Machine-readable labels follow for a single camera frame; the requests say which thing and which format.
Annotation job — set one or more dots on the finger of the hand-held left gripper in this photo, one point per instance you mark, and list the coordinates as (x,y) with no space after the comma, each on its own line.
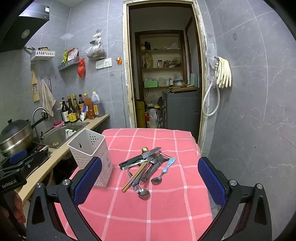
(18,155)

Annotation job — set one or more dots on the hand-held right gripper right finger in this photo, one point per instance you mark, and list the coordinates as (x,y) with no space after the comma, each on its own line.
(211,183)

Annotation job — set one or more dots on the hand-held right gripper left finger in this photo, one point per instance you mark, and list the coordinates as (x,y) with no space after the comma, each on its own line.
(87,180)

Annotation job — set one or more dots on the white perforated utensil holder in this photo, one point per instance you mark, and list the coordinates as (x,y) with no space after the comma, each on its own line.
(90,155)

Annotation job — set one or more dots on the wooden chopstick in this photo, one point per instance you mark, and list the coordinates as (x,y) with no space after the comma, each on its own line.
(135,173)
(137,176)

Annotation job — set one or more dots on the large metal spoon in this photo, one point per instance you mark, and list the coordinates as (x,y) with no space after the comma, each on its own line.
(143,193)

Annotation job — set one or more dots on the metal fork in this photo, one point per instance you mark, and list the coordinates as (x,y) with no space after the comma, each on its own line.
(150,170)

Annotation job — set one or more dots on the gold metal spoon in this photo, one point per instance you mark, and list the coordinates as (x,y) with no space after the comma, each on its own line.
(145,149)

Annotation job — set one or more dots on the person's left hand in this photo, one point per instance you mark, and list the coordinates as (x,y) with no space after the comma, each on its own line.
(20,208)

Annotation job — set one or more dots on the metal wok with lid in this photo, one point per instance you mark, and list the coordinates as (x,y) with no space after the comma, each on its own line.
(15,136)

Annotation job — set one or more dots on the induction cooker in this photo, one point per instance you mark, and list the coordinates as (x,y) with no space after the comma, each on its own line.
(39,154)

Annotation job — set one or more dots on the beige kitchen counter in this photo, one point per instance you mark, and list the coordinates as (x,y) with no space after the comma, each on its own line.
(56,157)

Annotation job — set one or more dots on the steel sink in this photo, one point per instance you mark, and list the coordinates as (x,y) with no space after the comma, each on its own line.
(54,136)

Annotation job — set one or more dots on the metal faucet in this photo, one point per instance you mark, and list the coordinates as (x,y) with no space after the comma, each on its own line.
(37,112)

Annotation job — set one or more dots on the white mug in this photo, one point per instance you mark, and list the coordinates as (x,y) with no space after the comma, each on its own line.
(69,134)

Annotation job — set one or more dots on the pink soap dish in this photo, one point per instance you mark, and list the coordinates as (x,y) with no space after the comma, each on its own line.
(59,124)

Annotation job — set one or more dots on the dark pump bottle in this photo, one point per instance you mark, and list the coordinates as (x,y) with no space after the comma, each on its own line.
(64,112)

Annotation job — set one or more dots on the beige hanging towel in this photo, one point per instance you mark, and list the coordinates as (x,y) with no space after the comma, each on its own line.
(48,98)

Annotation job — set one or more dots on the blue white packet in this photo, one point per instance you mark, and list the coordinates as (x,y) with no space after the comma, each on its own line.
(83,114)

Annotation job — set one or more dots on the red checked tablecloth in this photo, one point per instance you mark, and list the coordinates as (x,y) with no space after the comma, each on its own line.
(143,217)

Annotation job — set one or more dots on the soy sauce bottle yellow label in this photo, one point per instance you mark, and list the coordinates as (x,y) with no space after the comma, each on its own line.
(72,113)

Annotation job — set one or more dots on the wooden grater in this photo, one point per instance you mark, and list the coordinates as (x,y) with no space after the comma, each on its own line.
(35,89)

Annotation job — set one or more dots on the orange sauce bottle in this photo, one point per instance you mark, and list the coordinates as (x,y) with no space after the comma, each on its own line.
(89,109)

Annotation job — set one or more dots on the large dark oil jug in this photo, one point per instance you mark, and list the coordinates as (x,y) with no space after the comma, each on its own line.
(98,106)

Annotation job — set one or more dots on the dark glass sauce bottle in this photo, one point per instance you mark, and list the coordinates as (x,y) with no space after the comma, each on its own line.
(76,104)

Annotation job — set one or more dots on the grey cabinet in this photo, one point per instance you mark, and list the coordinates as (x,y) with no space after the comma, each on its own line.
(182,111)

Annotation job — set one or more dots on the hanging metal utensil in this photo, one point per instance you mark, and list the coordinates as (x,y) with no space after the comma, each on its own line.
(50,84)

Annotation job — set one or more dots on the dark bottle red label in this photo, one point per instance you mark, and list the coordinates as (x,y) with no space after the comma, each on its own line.
(81,102)

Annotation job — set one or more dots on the yellow board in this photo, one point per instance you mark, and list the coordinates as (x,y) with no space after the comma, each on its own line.
(140,113)

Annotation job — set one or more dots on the wooden cutting boards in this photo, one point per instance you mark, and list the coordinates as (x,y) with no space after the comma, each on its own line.
(182,88)

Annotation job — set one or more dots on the teal box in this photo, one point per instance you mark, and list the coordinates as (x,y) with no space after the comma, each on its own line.
(193,80)

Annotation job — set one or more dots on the metal pot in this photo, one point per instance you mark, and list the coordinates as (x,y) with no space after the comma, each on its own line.
(178,83)

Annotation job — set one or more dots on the red plastic bag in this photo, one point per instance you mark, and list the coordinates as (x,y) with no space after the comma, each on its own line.
(81,68)

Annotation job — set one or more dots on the green snack packet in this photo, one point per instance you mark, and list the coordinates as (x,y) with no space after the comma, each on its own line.
(65,56)

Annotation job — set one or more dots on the cream rubber gloves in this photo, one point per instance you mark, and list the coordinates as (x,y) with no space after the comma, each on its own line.
(224,73)

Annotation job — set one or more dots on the red snack packet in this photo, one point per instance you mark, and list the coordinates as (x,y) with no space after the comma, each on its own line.
(72,54)

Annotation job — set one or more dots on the green box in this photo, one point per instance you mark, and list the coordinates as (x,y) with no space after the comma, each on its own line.
(150,84)

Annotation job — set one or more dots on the wooden shelf unit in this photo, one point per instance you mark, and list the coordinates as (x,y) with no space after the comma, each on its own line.
(161,69)

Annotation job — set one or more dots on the orange plug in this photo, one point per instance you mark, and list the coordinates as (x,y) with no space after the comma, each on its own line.
(119,60)

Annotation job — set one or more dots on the black range hood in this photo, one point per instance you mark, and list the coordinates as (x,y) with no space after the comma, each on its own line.
(23,27)

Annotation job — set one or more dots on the plastic bag with dark contents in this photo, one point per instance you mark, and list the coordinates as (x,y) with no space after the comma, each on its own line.
(96,51)

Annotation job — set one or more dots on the glass jar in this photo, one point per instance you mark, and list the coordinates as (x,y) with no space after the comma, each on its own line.
(160,64)

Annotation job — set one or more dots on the small hanging plastic bag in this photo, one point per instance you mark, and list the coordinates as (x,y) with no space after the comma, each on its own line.
(96,38)

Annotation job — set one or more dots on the white wall basket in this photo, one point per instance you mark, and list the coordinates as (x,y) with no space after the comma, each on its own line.
(42,55)

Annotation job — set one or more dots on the grey wall shelf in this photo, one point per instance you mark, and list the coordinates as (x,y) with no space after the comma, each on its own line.
(68,64)

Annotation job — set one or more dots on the clear wall plastic bag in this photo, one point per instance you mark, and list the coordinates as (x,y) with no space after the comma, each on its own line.
(211,67)

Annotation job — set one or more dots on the white wall switch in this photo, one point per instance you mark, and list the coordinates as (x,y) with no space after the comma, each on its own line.
(99,64)

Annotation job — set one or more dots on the wooden door frame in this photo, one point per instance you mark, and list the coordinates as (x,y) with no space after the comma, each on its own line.
(126,69)

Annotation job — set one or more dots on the white wall socket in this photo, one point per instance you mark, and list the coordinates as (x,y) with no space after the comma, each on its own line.
(107,62)

